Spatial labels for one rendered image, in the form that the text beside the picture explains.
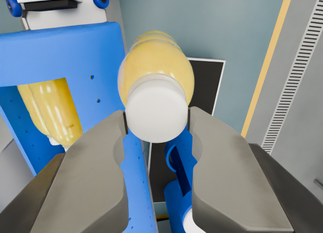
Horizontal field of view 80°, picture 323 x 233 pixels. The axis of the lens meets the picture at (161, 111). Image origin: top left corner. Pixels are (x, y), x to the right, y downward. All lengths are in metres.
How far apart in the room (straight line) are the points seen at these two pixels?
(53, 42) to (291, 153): 2.60
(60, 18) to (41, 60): 0.31
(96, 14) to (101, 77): 0.28
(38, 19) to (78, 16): 0.10
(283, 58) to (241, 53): 0.41
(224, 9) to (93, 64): 1.42
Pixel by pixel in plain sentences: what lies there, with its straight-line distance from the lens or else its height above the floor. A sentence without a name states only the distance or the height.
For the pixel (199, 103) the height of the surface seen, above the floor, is 0.15.
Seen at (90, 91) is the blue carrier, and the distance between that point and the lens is 0.35.
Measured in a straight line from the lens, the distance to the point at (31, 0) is 0.51.
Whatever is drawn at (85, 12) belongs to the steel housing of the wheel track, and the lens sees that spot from 0.61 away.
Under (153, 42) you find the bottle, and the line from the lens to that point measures 0.17.
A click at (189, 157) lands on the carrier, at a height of 0.78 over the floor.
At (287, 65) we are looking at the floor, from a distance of 2.07.
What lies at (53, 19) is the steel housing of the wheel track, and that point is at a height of 0.93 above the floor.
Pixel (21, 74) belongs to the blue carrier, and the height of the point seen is 1.23.
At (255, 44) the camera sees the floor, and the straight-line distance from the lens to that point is 1.84.
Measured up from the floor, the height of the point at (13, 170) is 1.00.
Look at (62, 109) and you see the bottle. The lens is 0.41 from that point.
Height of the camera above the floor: 1.53
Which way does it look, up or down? 62 degrees down
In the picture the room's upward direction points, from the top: 162 degrees clockwise
